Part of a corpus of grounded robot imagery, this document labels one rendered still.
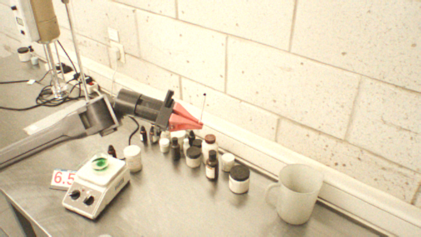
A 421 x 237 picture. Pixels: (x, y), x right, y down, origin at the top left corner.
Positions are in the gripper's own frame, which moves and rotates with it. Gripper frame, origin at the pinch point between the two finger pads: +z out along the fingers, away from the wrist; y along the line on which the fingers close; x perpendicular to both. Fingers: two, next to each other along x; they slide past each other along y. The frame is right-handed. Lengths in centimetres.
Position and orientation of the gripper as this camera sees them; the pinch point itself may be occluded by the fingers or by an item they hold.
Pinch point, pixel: (199, 125)
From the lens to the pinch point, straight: 83.6
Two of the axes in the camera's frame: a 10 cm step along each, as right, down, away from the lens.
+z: 9.5, 3.0, -0.2
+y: -2.8, 8.7, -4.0
